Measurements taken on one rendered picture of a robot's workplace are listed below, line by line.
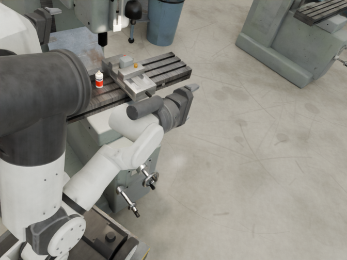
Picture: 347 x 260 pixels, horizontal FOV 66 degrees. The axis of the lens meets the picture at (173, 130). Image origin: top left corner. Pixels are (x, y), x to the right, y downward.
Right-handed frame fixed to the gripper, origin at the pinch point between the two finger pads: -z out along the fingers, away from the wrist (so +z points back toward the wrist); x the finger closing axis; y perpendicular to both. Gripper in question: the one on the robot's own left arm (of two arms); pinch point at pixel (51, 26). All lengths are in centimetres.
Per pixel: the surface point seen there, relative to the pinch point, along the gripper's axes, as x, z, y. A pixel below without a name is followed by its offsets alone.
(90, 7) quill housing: 4.0, -23.7, 2.5
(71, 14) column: -19, -57, 36
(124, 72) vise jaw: -29, -51, -9
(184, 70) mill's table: -27, -92, -30
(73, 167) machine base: -119, -47, 4
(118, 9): 7.0, -30.2, -6.2
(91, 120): -54, -30, -8
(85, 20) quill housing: -3.7, -27.0, 5.6
